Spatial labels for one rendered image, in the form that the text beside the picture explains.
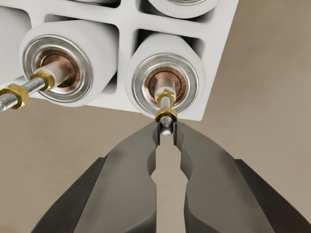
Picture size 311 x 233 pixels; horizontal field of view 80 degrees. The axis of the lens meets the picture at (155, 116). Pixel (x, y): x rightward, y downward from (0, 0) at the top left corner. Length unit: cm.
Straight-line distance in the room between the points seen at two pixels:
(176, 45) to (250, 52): 32
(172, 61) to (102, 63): 8
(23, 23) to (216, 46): 27
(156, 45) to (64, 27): 9
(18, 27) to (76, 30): 12
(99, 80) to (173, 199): 60
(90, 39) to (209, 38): 15
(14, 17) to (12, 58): 6
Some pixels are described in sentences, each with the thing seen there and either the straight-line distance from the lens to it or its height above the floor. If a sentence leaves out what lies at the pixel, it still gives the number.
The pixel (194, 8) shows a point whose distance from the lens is 20.
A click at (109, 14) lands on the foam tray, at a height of 18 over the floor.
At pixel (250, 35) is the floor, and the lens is 50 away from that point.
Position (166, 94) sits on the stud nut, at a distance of 18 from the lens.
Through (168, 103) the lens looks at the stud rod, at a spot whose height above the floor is 30.
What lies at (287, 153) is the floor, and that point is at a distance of 70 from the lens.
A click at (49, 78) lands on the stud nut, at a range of 20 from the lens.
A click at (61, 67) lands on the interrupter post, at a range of 22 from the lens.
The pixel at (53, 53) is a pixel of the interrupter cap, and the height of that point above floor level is 25.
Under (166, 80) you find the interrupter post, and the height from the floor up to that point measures 26.
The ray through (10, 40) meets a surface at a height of 21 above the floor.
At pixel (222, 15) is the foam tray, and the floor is 18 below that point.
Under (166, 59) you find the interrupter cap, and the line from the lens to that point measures 20.
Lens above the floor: 45
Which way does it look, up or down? 61 degrees down
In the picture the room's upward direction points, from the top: 177 degrees counter-clockwise
